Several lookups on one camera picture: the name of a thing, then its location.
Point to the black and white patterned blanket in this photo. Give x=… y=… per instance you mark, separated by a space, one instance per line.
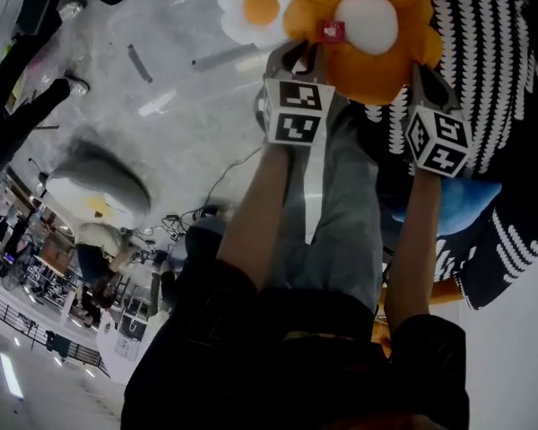
x=484 y=61

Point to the person's black printed shirt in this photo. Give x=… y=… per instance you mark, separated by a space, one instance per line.
x=251 y=352

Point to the clear plastic storage box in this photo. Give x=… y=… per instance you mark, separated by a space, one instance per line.
x=184 y=25

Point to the orange sofa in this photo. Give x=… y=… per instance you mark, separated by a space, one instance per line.
x=444 y=291

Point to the person's grey jeans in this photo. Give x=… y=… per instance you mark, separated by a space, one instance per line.
x=349 y=222

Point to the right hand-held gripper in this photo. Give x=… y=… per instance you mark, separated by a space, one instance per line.
x=439 y=143

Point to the orange flower cushion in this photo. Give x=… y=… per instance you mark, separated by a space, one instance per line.
x=376 y=74

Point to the person's right forearm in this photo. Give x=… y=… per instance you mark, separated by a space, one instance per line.
x=414 y=249

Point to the blue star cushion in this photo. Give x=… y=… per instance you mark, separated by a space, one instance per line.
x=462 y=204

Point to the round fried egg pouf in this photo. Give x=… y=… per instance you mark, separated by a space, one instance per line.
x=103 y=182

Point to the person's left forearm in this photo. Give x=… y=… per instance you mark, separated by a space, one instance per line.
x=251 y=222

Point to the white flower cushion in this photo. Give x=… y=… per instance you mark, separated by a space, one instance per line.
x=237 y=20

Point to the black metal railing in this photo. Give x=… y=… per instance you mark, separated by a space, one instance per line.
x=27 y=325

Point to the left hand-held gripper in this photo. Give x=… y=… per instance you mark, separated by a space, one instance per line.
x=296 y=123

